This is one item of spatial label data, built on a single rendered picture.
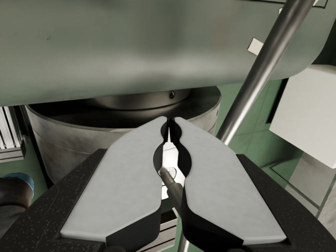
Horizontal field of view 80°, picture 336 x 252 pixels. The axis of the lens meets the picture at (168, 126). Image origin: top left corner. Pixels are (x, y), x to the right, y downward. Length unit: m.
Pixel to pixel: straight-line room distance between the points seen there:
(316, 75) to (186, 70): 2.11
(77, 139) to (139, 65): 0.12
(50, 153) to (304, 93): 2.22
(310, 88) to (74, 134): 2.19
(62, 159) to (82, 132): 0.06
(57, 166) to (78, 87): 0.15
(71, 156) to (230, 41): 0.22
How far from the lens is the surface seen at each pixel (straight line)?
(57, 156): 0.29
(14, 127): 1.38
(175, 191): 0.25
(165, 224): 0.89
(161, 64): 0.19
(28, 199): 0.59
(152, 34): 0.18
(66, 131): 0.25
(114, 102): 0.26
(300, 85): 2.35
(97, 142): 0.24
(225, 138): 0.16
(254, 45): 0.24
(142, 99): 0.26
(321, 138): 2.29
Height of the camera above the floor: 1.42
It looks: 52 degrees down
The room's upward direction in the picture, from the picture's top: 140 degrees clockwise
